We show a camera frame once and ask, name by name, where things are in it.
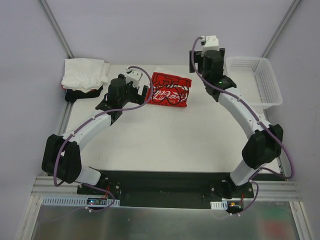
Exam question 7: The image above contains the white t shirt red print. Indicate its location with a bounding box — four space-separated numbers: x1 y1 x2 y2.
148 66 192 108

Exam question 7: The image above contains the black t shirt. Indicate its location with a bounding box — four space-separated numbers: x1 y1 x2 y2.
64 86 103 103

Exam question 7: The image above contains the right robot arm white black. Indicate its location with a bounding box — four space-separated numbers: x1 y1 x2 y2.
189 48 284 198

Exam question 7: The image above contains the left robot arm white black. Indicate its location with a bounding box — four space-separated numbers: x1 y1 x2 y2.
41 69 150 195

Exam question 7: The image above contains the white plastic basket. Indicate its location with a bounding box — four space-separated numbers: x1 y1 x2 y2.
225 56 283 111

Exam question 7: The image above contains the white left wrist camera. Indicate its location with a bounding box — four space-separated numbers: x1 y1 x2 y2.
125 67 143 89

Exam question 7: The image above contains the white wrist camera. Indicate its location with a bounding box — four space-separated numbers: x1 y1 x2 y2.
200 35 220 55
125 67 143 89

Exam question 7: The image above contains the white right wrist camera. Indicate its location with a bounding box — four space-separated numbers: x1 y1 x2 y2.
200 35 220 55

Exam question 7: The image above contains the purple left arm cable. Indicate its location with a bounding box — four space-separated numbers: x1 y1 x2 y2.
53 65 154 188

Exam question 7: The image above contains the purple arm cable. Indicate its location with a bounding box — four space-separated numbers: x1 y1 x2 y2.
191 36 296 212
53 65 154 188

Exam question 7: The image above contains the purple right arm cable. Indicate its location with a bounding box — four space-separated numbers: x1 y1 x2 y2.
191 36 296 212

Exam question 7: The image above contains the aluminium side rail right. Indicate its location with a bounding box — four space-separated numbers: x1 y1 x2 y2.
263 109 286 176

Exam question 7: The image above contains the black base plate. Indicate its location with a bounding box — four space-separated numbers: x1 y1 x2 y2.
76 169 255 208

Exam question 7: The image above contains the aluminium frame post right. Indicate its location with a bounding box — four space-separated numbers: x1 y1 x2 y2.
260 0 304 59

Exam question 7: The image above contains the aluminium frame post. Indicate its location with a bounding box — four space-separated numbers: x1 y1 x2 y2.
37 0 74 59
260 0 304 59

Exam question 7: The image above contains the aluminium frame post left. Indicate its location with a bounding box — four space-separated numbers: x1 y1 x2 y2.
37 0 74 59

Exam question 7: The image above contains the aluminium front rail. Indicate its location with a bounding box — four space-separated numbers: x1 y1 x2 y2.
31 176 302 202

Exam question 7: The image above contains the white slotted cable duct left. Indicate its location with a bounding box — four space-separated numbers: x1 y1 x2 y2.
42 196 120 208

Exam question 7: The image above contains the white slotted cable duct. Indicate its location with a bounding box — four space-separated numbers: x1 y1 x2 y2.
42 196 120 208
210 200 244 211

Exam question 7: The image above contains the white slotted cable duct right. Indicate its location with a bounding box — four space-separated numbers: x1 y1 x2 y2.
210 200 244 211

